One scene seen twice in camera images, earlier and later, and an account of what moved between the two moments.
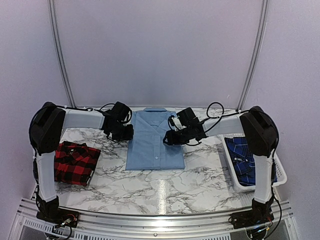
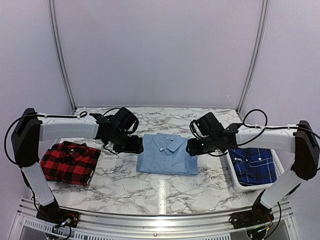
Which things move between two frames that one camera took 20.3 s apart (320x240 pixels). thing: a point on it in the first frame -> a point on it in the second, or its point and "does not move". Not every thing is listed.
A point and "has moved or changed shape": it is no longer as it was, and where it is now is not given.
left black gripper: (128, 136) -> (135, 147)
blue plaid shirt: (242, 159) does not move
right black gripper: (171, 139) -> (193, 149)
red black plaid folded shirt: (74, 162) does not move
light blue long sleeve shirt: (147, 150) has moved or changed shape
